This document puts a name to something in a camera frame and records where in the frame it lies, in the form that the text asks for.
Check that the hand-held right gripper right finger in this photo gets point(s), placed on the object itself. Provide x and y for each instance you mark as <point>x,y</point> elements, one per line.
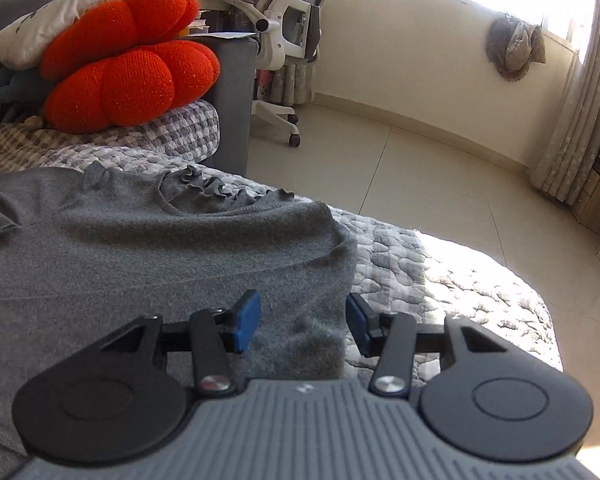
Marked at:
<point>361,325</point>

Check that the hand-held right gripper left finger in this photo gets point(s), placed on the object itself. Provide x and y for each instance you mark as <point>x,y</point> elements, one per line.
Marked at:
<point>245,322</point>

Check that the grey ruffled sweater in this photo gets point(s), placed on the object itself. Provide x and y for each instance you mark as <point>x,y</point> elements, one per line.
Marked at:
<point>155,250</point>

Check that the grey checked quilt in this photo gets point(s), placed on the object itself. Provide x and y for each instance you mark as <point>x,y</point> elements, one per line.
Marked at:
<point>455,280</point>

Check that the patterned fabric under desk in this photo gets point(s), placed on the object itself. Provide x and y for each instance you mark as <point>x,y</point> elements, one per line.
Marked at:
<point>290,82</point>

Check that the red flower-shaped cushion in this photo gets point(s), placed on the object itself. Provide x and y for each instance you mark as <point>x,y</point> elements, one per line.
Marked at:
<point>130,80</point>

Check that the white paper sheet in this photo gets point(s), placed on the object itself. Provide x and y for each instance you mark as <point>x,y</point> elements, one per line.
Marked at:
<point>230,35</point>

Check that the beige patterned curtain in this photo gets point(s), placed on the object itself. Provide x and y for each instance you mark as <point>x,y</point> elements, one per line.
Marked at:
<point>575,125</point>

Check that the white office chair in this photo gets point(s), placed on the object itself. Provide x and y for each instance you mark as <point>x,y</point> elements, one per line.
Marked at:
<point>295,15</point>

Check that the blue plush toy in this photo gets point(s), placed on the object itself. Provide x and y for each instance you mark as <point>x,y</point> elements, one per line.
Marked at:
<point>15,90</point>

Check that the light printed pillow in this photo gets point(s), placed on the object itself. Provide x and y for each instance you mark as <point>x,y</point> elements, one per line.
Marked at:
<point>40,30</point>

